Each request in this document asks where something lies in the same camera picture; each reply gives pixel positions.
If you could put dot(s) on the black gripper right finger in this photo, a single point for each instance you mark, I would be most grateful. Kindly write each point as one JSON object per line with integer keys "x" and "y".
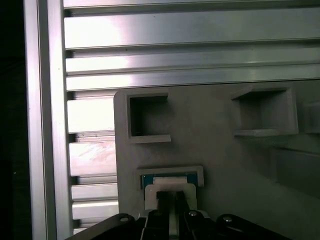
{"x": 192, "y": 225}

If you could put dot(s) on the grey parts rack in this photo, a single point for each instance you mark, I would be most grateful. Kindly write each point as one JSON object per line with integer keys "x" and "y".
{"x": 212, "y": 150}

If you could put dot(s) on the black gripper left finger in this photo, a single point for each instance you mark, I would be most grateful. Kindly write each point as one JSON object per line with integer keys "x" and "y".
{"x": 150, "y": 225}

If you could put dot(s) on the silver CPU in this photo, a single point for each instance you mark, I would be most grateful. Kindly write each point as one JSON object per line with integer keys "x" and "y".
{"x": 150, "y": 197}

